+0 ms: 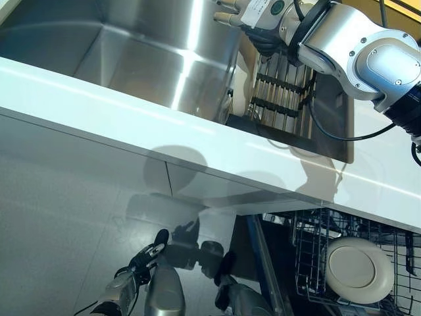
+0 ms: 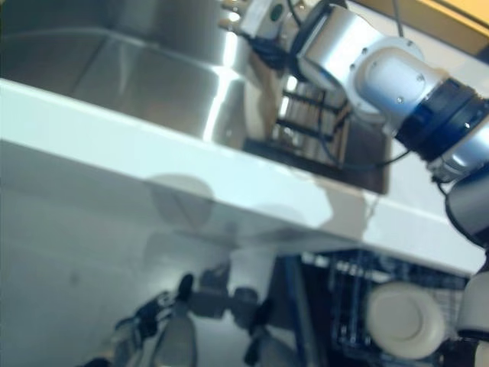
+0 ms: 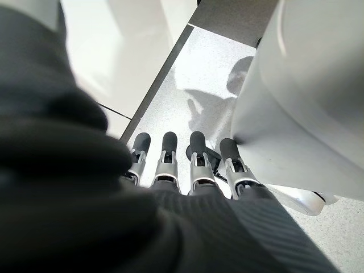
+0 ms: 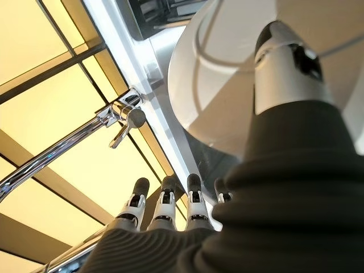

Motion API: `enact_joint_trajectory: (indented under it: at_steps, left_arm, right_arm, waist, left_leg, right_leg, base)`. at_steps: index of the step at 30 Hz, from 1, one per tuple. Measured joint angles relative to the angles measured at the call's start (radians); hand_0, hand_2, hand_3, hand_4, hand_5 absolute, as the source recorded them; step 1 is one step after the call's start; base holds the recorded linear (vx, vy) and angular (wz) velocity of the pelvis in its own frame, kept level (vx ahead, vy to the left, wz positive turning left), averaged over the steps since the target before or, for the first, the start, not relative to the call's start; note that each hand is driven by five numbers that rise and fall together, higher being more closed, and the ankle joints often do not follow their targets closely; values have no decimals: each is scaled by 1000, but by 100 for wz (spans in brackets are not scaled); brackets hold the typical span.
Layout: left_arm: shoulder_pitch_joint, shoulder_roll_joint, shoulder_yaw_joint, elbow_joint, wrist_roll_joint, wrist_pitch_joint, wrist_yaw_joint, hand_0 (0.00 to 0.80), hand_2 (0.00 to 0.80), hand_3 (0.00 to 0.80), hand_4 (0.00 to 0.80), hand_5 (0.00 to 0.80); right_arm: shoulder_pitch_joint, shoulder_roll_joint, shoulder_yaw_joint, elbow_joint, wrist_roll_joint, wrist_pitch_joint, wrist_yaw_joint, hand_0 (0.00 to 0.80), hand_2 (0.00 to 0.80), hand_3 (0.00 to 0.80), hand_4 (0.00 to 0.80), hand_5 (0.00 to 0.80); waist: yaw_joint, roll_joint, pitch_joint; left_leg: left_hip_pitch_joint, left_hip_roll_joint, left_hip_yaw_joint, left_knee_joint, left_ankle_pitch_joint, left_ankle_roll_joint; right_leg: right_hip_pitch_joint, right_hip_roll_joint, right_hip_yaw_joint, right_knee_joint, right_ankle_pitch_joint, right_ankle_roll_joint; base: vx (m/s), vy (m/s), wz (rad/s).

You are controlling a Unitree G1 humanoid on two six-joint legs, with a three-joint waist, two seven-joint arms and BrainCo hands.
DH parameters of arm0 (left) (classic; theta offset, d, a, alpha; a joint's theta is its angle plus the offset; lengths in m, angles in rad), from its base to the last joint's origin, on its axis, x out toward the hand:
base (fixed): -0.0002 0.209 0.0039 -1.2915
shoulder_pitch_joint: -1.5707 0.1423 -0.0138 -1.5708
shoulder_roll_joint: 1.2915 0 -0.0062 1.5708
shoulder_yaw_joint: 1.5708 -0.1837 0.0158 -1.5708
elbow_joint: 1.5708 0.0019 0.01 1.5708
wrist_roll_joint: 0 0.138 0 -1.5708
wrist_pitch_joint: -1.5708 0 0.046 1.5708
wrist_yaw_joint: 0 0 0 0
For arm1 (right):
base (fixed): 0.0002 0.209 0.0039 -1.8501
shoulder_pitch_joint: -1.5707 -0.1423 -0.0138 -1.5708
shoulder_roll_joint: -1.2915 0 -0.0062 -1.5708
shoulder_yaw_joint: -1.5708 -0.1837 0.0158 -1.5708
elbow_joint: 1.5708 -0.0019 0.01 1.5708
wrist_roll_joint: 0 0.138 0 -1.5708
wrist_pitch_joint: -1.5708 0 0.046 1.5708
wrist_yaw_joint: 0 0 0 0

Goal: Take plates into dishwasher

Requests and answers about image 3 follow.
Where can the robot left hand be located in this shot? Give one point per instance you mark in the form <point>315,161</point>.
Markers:
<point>85,199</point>

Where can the black robot left foot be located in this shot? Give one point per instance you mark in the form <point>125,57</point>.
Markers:
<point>211,157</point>

